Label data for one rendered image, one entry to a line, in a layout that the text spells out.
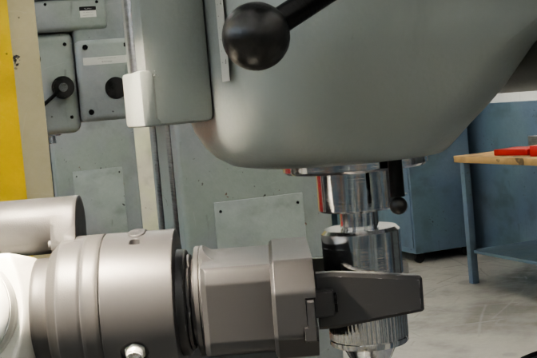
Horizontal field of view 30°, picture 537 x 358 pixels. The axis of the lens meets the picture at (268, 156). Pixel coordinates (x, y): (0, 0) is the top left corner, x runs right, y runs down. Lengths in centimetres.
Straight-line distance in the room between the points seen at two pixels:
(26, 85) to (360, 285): 176
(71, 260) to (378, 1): 23
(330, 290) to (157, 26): 17
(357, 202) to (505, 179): 737
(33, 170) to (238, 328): 174
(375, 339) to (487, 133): 750
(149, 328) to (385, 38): 21
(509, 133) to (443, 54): 731
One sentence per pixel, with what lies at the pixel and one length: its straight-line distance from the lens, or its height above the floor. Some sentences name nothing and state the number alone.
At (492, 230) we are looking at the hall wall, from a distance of 817.
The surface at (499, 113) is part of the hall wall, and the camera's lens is 792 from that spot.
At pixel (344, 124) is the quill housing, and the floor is 133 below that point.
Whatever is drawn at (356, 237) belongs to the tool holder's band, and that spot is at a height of 127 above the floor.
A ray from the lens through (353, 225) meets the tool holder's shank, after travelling 59.
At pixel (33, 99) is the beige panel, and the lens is 228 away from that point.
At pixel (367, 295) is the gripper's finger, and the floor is 123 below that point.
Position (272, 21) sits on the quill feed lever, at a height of 138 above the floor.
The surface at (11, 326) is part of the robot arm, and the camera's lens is 58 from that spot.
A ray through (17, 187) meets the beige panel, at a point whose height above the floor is 121.
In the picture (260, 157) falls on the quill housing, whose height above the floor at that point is 132.
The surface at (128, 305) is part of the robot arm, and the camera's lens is 56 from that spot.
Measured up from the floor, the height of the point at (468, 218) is 45.
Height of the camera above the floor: 135
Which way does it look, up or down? 3 degrees down
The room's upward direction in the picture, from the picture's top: 5 degrees counter-clockwise
